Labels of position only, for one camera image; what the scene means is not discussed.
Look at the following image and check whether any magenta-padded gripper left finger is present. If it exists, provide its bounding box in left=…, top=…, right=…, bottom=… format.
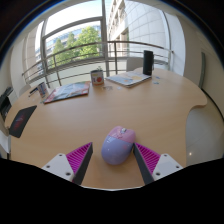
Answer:
left=41, top=142, right=94, bottom=186

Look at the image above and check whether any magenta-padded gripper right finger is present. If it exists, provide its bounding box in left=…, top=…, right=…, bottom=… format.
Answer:
left=132, top=142, right=184, bottom=186

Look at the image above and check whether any lilac and pink computer mouse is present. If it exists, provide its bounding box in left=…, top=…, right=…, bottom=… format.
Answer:
left=100, top=125, right=137, bottom=166

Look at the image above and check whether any black mouse pad, red-blue print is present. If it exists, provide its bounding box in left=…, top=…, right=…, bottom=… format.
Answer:
left=8, top=105, right=38, bottom=139

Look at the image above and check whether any red printed magazine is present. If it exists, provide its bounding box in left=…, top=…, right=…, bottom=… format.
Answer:
left=43, top=80, right=92, bottom=104

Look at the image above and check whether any colourful print mug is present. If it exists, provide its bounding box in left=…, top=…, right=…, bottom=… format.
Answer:
left=90, top=69, right=105, bottom=86

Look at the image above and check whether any tall black box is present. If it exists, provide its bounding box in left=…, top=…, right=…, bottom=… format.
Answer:
left=142, top=49, right=155, bottom=76

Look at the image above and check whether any grey metal railing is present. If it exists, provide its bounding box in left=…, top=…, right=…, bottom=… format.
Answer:
left=21, top=40, right=174, bottom=86

